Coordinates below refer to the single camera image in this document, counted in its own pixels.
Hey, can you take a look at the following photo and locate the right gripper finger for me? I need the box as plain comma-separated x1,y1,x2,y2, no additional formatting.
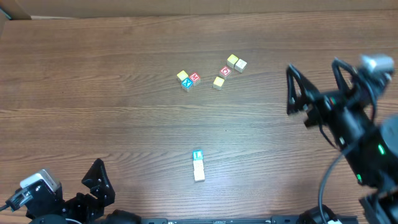
286,64,320,115
331,58,361,93

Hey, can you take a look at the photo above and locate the plain wood block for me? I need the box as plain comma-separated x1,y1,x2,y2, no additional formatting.
234,58,247,73
193,160,204,171

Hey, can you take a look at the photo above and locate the wood block red bone face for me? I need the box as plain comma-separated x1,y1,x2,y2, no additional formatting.
193,170,205,182

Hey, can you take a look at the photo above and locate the blue L block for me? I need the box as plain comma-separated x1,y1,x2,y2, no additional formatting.
192,150,203,161

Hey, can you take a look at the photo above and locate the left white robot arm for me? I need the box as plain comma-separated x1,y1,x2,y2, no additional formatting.
25,159,116,223

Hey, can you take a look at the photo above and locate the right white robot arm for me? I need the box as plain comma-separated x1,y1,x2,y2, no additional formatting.
286,54,397,223

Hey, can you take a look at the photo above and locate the yellow block top right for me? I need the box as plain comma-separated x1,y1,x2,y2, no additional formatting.
226,54,239,68

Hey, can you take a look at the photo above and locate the red O block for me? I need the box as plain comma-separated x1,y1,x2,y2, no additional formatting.
219,66,232,79

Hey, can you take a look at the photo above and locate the yellow C block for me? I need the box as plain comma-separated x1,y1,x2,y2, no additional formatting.
213,77,225,90

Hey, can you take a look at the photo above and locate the red M block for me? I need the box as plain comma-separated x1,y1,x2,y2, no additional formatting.
189,72,201,86

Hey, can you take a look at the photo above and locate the blue X block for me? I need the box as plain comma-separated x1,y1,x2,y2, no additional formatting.
181,77,194,91

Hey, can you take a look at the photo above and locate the yellow block left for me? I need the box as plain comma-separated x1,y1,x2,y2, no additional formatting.
177,70,188,83

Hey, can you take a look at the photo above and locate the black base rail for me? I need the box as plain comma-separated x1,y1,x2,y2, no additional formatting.
139,215,358,224

